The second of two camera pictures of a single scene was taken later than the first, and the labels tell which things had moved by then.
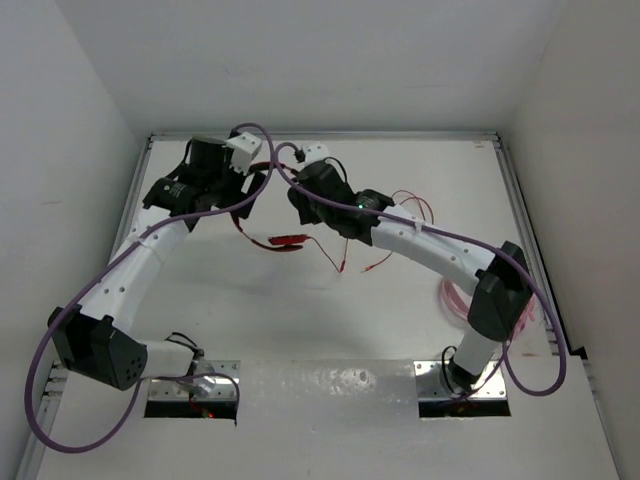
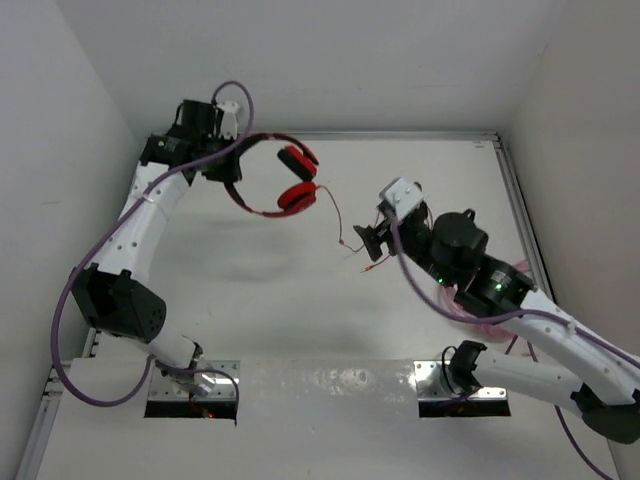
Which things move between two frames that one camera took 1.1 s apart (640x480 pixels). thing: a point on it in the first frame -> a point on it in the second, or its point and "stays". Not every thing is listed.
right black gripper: [307, 213] -> [372, 236]
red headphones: [280, 243] -> [292, 198]
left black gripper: [225, 167] -> [229, 172]
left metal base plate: [202, 388] stays
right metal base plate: [429, 382] stays
